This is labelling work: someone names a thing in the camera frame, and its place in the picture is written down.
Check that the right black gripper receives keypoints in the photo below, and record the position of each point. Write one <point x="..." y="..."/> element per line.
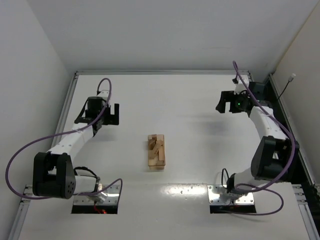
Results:
<point x="231" y="102"/>

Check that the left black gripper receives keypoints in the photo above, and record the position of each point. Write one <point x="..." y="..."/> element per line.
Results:
<point x="110" y="115"/>

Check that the clear amber plastic box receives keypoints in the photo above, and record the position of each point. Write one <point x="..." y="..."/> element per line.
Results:
<point x="156" y="152"/>

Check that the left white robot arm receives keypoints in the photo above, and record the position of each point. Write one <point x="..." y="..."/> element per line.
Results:
<point x="53" y="171"/>

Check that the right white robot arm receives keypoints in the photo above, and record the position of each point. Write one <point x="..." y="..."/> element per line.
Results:
<point x="275" y="153"/>

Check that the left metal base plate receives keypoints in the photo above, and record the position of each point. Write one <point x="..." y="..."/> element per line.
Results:
<point x="108" y="197"/>

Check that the metal base plate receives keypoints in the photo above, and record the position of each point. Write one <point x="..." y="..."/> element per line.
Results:
<point x="108" y="197"/>
<point x="218" y="196"/>

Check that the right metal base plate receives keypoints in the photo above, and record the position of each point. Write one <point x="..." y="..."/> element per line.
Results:
<point x="218" y="196"/>

